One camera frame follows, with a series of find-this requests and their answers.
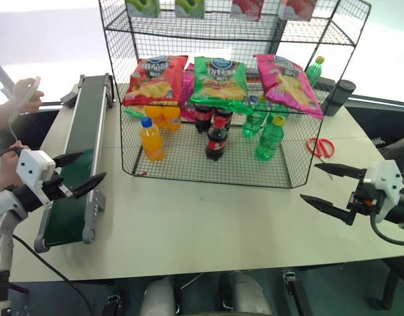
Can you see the black table clamp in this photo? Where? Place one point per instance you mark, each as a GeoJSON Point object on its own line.
{"type": "Point", "coordinates": [295, 293]}

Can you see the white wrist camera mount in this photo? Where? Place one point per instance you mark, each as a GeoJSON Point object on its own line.
{"type": "Point", "coordinates": [384, 177]}
{"type": "Point", "coordinates": [33, 166]}

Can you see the green chips bag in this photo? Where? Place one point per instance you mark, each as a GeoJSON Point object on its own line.
{"type": "Point", "coordinates": [218, 84]}

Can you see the pink chips bag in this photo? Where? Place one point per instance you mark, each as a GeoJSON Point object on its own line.
{"type": "Point", "coordinates": [289, 87]}

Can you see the person's right hand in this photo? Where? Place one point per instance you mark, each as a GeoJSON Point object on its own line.
{"type": "Point", "coordinates": [5, 171]}

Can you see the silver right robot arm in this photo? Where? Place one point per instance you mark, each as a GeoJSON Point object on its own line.
{"type": "Point", "coordinates": [401, 210]}

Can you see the cola bottle red cap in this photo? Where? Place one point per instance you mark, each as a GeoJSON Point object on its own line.
{"type": "Point", "coordinates": [216, 141]}

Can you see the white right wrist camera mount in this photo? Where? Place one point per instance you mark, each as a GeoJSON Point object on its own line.
{"type": "Point", "coordinates": [384, 177]}

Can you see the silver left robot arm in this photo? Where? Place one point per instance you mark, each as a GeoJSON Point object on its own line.
{"type": "Point", "coordinates": [4, 210]}

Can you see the green apple juice carton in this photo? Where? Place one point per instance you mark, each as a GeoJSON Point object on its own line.
{"type": "Point", "coordinates": [144, 6]}
{"type": "Point", "coordinates": [190, 7]}

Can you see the green soda bottle yellow cap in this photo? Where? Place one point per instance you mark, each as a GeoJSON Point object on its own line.
{"type": "Point", "coordinates": [269, 141]}

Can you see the green conveyor belt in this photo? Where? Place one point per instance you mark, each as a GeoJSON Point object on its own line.
{"type": "Point", "coordinates": [78, 138]}

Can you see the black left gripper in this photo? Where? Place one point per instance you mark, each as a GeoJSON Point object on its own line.
{"type": "Point", "coordinates": [53, 187]}

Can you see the orange soda bottle blue cap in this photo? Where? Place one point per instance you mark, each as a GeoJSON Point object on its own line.
{"type": "Point", "coordinates": [151, 143]}

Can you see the green snack bag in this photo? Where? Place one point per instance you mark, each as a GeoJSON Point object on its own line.
{"type": "Point", "coordinates": [134, 113]}

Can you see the strawberry juice carton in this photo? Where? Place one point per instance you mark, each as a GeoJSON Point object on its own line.
{"type": "Point", "coordinates": [247, 8]}
{"type": "Point", "coordinates": [297, 8]}

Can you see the person's left hand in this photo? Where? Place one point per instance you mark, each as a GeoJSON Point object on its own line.
{"type": "Point", "coordinates": [32, 100]}

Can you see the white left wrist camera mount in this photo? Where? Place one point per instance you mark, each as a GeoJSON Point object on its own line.
{"type": "Point", "coordinates": [33, 166]}

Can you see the red chips bag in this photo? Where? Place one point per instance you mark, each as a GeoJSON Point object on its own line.
{"type": "Point", "coordinates": [155, 82]}

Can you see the green cactus shaped bottle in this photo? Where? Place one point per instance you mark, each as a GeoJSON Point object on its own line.
{"type": "Point", "coordinates": [314, 72]}

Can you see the grey robot leg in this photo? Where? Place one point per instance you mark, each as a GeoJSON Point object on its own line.
{"type": "Point", "coordinates": [248, 294]}
{"type": "Point", "coordinates": [159, 298]}

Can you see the red scissors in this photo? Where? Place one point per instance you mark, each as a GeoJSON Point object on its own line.
{"type": "Point", "coordinates": [322, 148]}

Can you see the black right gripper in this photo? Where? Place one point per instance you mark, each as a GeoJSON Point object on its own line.
{"type": "Point", "coordinates": [366, 200]}

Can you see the white handheld controller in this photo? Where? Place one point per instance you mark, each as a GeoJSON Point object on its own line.
{"type": "Point", "coordinates": [23, 98]}

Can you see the black cylinder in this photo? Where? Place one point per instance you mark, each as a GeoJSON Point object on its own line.
{"type": "Point", "coordinates": [336, 97]}

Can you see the magenta snack bag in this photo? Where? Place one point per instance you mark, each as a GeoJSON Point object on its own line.
{"type": "Point", "coordinates": [188, 95]}

